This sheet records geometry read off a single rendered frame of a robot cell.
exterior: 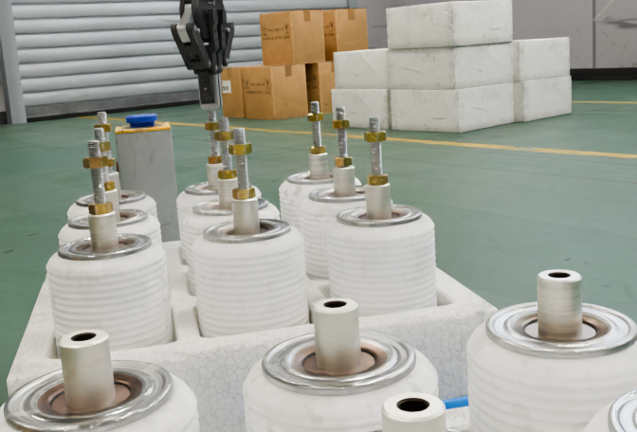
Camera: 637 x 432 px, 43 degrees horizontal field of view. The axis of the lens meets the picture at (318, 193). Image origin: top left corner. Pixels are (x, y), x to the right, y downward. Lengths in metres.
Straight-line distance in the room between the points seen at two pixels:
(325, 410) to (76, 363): 0.11
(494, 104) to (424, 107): 0.31
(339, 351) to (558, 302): 0.11
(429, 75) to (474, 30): 0.26
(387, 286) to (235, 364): 0.14
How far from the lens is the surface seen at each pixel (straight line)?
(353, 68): 3.94
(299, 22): 4.72
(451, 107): 3.49
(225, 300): 0.67
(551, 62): 3.97
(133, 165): 1.06
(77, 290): 0.66
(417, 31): 3.59
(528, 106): 3.81
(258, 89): 4.72
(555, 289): 0.43
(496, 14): 3.67
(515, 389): 0.41
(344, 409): 0.37
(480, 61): 3.60
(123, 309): 0.66
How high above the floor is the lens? 0.41
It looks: 10 degrees down
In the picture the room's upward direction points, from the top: 4 degrees counter-clockwise
